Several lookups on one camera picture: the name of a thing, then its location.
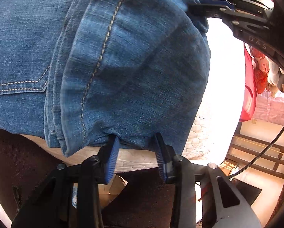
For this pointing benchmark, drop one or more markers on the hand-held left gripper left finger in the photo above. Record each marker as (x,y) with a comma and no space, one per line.
(112,161)

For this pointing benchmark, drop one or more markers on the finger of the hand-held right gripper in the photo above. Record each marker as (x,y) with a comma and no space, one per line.
(215,2)
(208,11)

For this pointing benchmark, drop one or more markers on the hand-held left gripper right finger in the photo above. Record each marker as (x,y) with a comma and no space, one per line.
(162,162)

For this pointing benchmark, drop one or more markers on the blue denim pants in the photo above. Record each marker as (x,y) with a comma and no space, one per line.
(108,64)

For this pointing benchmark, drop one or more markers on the small cardboard box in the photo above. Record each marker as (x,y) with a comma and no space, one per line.
(115,187)

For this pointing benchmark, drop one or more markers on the orange patterned cloth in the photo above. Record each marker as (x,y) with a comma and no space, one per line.
(260,73)

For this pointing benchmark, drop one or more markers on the red cloth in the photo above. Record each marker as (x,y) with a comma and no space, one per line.
(247,95)

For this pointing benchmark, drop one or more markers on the white quilted bed cover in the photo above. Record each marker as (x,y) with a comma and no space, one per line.
(222,80)

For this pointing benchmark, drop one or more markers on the pink quilted cover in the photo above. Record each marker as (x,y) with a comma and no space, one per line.
(275,109)

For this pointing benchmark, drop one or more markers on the black floor mat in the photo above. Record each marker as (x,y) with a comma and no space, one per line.
(247,192)

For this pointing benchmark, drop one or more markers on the dark wooden rack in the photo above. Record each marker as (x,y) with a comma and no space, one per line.
(258,152)

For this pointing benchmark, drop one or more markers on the brown patterned curtain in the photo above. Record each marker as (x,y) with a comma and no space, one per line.
(283,194)

